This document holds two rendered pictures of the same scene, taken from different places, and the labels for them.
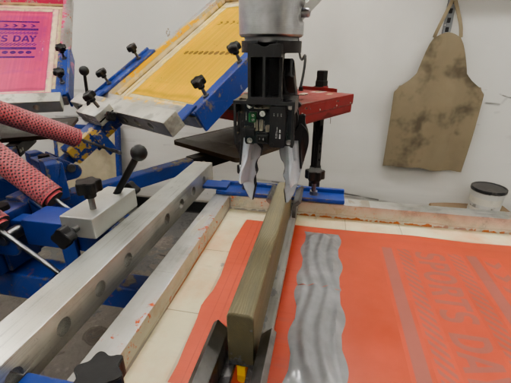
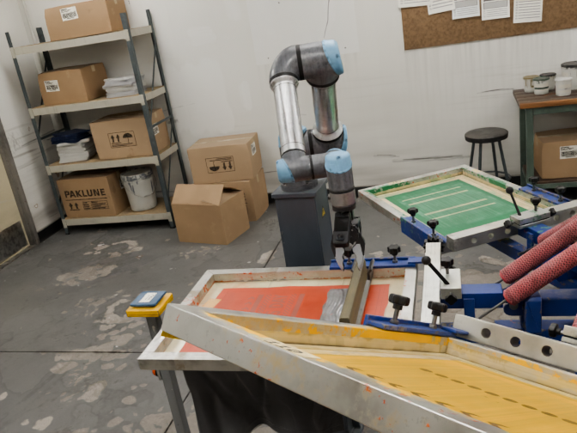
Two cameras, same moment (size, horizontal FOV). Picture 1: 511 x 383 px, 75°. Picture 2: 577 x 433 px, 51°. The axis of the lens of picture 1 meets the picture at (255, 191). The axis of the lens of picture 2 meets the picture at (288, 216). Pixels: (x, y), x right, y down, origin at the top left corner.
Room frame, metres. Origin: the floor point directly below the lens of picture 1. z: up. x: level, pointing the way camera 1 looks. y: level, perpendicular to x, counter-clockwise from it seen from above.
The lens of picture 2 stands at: (2.11, -0.03, 1.92)
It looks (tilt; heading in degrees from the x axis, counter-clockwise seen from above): 20 degrees down; 185
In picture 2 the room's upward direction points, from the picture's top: 9 degrees counter-clockwise
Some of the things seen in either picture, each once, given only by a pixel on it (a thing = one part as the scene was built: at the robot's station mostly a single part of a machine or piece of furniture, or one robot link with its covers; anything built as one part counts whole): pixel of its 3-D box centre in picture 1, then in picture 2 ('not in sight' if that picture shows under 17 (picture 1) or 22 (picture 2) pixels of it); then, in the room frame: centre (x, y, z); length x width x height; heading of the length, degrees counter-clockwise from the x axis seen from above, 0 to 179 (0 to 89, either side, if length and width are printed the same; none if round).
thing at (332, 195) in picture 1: (278, 200); not in sight; (0.73, -0.06, 0.98); 0.30 x 0.05 x 0.07; 78
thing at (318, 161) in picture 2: not in sight; (331, 164); (0.33, -0.04, 1.42); 0.11 x 0.11 x 0.08; 2
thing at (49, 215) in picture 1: (78, 229); (470, 295); (0.52, 0.32, 1.02); 0.17 x 0.06 x 0.05; 78
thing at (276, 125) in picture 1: (269, 94); (346, 222); (0.42, -0.02, 1.26); 0.09 x 0.08 x 0.12; 169
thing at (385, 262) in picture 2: not in sight; (373, 269); (0.18, 0.06, 0.98); 0.30 x 0.05 x 0.07; 78
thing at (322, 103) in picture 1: (284, 104); not in sight; (1.68, -0.15, 1.06); 0.61 x 0.46 x 0.12; 138
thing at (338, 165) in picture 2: not in sight; (339, 171); (0.43, -0.02, 1.42); 0.09 x 0.08 x 0.11; 2
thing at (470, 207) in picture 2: not in sight; (472, 192); (-0.24, 0.51, 1.05); 1.08 x 0.61 x 0.23; 18
